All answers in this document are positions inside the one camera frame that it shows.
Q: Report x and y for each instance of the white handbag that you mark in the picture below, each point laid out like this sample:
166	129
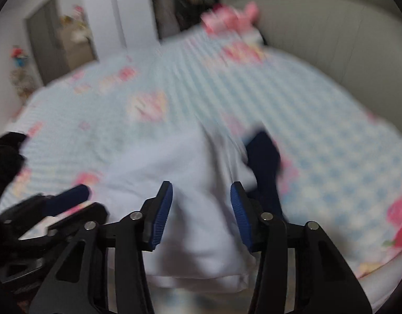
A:
80	34

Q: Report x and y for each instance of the white shelf rack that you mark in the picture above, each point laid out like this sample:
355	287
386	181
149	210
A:
21	83

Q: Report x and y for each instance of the grey door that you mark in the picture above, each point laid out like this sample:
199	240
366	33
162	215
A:
44	39

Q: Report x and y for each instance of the beige cabinet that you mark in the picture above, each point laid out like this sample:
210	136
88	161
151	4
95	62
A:
80	50

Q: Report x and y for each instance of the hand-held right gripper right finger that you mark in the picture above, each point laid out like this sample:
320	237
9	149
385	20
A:
240	216

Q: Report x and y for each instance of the navy cloth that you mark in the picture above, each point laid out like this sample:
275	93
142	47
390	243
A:
263	163

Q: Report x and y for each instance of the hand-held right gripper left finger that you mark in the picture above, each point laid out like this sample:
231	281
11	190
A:
161	216

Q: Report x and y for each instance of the red and blue plush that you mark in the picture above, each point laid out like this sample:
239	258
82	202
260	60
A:
19	57

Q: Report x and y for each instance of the pink plush toy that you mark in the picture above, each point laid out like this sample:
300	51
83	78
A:
230	19

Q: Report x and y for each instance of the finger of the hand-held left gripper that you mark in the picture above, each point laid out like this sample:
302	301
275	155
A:
70	193
86	212

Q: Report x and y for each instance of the grey padded bed headboard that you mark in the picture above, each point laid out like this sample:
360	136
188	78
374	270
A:
318	39

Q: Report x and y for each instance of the dark glass wardrobe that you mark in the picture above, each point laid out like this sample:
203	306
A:
175	3

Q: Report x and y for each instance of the white shirt with navy trim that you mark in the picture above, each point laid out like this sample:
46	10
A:
194	176

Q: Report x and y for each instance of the small pink plush doll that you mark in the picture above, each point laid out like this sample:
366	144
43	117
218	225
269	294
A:
78	11

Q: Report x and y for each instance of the blue checked printed blanket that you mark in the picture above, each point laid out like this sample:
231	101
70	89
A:
318	121

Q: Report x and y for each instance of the white wardrobe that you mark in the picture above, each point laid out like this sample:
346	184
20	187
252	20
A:
122	6

